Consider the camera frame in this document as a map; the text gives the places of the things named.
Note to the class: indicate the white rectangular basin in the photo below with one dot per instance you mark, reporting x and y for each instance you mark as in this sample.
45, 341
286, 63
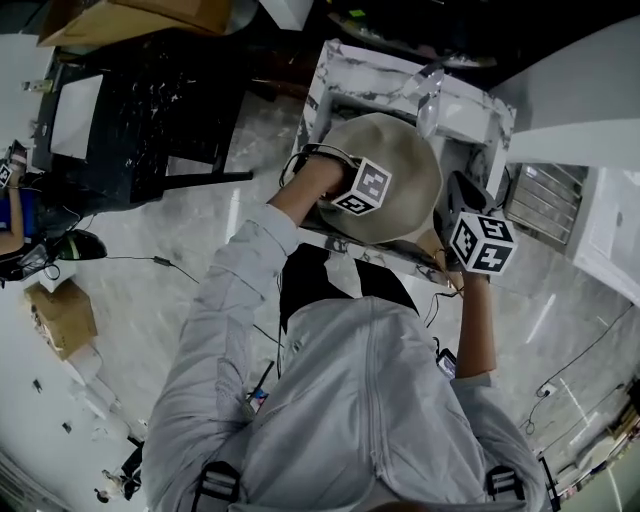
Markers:
75, 117

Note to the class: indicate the person's grey zip jacket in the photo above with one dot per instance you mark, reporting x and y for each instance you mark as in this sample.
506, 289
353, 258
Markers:
350, 400

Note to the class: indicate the black device with green stripe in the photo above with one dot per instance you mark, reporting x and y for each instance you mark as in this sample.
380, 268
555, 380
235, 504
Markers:
82, 246

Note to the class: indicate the chrome faucet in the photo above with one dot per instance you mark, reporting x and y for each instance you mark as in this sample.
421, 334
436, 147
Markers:
425, 95

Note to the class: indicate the black belt device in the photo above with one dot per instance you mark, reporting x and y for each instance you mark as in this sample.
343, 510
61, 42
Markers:
446, 362

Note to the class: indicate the white floor socket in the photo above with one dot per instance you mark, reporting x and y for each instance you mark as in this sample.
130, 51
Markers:
546, 390

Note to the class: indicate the white marble sink cabinet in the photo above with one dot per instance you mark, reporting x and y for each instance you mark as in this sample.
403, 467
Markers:
360, 70

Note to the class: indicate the person's right forearm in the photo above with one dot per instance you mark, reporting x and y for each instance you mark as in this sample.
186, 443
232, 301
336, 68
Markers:
475, 325

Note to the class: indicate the person's black trousers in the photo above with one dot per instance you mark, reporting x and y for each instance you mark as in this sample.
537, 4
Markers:
310, 280

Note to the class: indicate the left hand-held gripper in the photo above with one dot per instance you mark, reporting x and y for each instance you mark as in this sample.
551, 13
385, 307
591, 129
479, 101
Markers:
367, 185

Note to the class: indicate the small badge card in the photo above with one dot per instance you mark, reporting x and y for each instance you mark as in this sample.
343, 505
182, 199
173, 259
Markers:
257, 397

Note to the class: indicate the small cardboard box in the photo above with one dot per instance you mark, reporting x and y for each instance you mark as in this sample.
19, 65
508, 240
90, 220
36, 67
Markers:
60, 320

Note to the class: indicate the black table with white panel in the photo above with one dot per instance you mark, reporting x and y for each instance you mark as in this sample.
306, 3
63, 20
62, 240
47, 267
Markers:
150, 100

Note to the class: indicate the large cardboard box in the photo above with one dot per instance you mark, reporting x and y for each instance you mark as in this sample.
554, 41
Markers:
140, 20

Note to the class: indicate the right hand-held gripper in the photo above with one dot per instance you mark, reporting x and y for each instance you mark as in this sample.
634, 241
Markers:
482, 245

